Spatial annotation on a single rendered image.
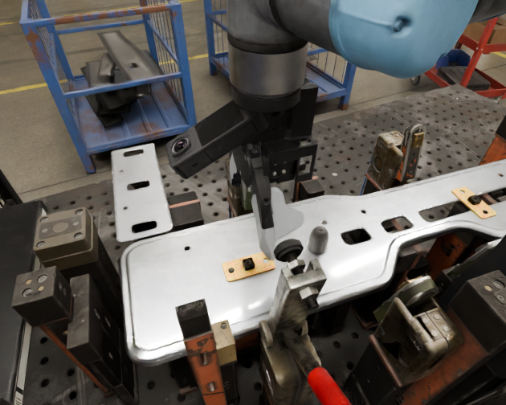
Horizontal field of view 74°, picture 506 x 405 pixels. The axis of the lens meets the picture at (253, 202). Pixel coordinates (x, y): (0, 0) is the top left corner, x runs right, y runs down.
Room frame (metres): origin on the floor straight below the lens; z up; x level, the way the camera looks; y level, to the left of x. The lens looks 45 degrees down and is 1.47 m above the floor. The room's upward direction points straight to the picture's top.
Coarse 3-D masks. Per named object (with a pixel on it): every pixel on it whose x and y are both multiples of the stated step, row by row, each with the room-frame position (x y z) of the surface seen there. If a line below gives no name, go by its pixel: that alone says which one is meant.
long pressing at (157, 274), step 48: (384, 192) 0.50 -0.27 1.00; (432, 192) 0.50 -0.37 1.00; (480, 192) 0.50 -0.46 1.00; (144, 240) 0.38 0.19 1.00; (192, 240) 0.38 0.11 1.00; (240, 240) 0.38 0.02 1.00; (336, 240) 0.38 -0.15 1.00; (384, 240) 0.38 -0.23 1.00; (144, 288) 0.28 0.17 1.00; (192, 288) 0.28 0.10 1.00; (240, 288) 0.28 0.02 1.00; (336, 288) 0.28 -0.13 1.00; (384, 288) 0.29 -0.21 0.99; (144, 336) 0.20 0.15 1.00; (240, 336) 0.21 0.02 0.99
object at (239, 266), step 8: (248, 256) 0.34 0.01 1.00; (256, 256) 0.34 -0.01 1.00; (264, 256) 0.34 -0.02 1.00; (224, 264) 0.32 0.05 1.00; (232, 264) 0.32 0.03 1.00; (240, 264) 0.32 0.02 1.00; (248, 264) 0.32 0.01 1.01; (256, 264) 0.32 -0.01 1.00; (264, 264) 0.32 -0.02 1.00; (272, 264) 0.32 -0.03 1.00; (224, 272) 0.31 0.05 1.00; (232, 272) 0.31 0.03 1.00; (240, 272) 0.31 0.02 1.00; (248, 272) 0.31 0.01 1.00; (256, 272) 0.31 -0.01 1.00; (232, 280) 0.29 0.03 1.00
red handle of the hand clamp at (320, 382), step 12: (288, 336) 0.17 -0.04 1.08; (288, 348) 0.16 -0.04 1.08; (300, 348) 0.15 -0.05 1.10; (300, 360) 0.13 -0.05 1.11; (312, 360) 0.13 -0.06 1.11; (312, 372) 0.11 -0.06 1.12; (324, 372) 0.11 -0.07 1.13; (312, 384) 0.10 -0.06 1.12; (324, 384) 0.10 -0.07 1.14; (336, 384) 0.10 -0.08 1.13; (324, 396) 0.09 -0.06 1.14; (336, 396) 0.09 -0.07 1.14
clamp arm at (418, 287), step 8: (408, 280) 0.23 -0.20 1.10; (416, 280) 0.23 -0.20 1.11; (424, 280) 0.23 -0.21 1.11; (432, 280) 0.23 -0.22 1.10; (400, 288) 0.24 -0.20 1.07; (408, 288) 0.22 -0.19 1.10; (416, 288) 0.22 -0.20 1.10; (424, 288) 0.22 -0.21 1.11; (432, 288) 0.22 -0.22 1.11; (392, 296) 0.24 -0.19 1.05; (400, 296) 0.23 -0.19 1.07; (408, 296) 0.22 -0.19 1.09; (416, 296) 0.21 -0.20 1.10; (424, 296) 0.21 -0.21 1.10; (432, 296) 0.22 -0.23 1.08; (384, 304) 0.24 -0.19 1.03; (408, 304) 0.21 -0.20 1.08; (416, 304) 0.22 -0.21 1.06; (376, 312) 0.24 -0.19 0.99; (384, 312) 0.23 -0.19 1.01
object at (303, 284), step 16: (288, 240) 0.20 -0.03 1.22; (288, 256) 0.19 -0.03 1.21; (288, 272) 0.17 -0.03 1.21; (304, 272) 0.17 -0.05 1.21; (320, 272) 0.17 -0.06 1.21; (288, 288) 0.15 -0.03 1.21; (304, 288) 0.16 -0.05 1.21; (320, 288) 0.16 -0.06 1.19; (272, 304) 0.18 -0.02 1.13; (288, 304) 0.16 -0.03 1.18; (304, 304) 0.17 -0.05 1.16; (272, 320) 0.18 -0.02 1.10; (288, 320) 0.17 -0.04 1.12; (304, 320) 0.18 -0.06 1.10; (272, 336) 0.17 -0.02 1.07
